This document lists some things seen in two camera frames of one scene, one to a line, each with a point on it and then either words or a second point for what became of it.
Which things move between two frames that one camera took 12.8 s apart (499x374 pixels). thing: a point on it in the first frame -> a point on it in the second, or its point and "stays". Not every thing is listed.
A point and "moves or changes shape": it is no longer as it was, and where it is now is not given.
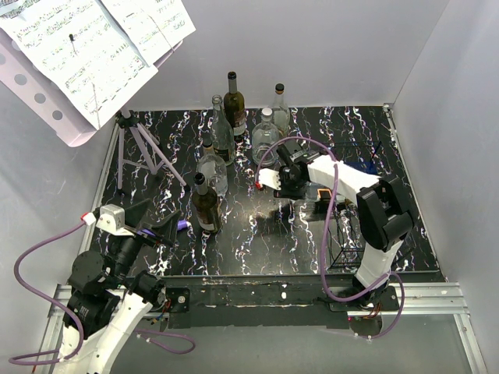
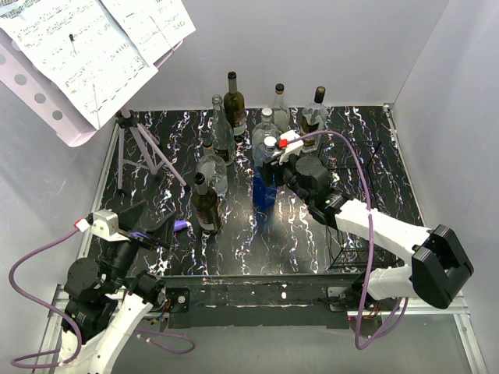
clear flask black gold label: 318,201 moves or changes shape
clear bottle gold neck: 214,167 stays
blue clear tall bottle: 369,167 -> 264,196
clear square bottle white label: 264,135 stays
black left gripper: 165,231 stays
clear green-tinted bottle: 221,132 stays
